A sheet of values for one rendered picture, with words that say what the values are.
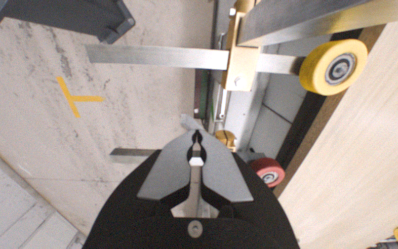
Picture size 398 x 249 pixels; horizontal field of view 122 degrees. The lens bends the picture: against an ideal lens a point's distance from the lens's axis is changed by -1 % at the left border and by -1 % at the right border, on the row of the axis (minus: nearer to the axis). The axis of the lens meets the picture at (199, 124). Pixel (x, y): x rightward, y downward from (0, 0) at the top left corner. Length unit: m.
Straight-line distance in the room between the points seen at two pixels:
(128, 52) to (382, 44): 0.40
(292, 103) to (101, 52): 0.47
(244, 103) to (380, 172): 0.42
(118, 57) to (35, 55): 1.48
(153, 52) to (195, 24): 0.89
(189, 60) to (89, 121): 1.52
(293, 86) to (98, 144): 1.81
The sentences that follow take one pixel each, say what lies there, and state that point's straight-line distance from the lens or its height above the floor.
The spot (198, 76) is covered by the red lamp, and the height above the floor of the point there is 0.70.
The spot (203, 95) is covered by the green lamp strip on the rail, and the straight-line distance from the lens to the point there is 0.41.
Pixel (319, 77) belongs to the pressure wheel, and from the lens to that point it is 0.27.
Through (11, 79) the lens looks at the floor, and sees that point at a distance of 2.04.
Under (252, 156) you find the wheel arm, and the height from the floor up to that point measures 0.85.
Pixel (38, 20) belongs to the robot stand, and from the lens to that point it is 0.93.
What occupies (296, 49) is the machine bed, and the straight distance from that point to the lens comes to 0.48.
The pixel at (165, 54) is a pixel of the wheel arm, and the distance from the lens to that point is 0.25.
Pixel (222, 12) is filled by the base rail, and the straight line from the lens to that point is 0.42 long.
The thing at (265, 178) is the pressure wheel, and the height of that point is 0.91.
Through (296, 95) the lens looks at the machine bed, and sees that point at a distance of 0.43.
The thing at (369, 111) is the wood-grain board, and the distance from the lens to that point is 0.39.
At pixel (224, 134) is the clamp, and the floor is 0.84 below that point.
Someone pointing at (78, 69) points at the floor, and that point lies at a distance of 1.50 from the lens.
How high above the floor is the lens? 1.10
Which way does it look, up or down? 61 degrees down
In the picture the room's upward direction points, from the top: 179 degrees clockwise
